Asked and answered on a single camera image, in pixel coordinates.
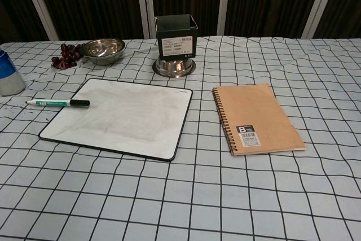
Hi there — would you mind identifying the green labelled whiteboard marker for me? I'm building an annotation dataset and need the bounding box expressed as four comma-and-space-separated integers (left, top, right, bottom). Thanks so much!
25, 98, 91, 108

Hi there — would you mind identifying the white dry-erase board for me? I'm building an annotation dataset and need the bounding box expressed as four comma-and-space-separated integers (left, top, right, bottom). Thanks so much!
38, 78, 193, 162

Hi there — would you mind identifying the upturned steel bowl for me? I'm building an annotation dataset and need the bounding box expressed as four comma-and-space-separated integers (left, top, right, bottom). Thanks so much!
152, 54, 197, 78

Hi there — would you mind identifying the black cardboard box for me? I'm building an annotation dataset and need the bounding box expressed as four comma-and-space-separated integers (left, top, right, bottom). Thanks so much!
155, 14, 199, 61

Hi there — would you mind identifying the brown spiral notebook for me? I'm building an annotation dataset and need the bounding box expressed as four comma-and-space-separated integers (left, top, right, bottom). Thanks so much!
212, 83, 306, 156

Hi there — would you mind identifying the checked light tablecloth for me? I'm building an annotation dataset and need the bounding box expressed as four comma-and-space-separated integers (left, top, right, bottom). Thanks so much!
0, 36, 361, 241

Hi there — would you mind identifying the upright steel bowl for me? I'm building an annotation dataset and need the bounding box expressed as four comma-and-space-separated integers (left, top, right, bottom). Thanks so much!
78, 38, 126, 65

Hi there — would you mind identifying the bunch of dark grapes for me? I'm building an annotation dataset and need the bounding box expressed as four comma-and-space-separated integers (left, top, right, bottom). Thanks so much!
51, 43, 86, 69

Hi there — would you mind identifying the dark folding screen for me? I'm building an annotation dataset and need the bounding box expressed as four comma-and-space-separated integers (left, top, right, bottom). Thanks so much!
0, 0, 361, 45

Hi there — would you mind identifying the blue drink can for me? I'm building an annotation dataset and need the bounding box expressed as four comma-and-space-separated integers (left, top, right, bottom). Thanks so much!
0, 49, 27, 97

